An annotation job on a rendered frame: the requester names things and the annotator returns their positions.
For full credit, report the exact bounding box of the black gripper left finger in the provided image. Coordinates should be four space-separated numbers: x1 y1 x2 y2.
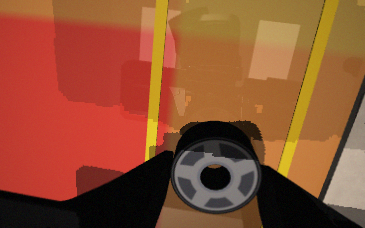
0 150 174 228

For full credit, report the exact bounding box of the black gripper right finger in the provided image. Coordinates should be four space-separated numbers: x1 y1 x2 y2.
256 165 363 228

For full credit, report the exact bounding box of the yellow tape outline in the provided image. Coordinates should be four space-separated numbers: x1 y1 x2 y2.
145 0 339 177

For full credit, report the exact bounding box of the black wheel with grey hub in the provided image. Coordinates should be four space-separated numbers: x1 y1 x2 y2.
170 121 263 214

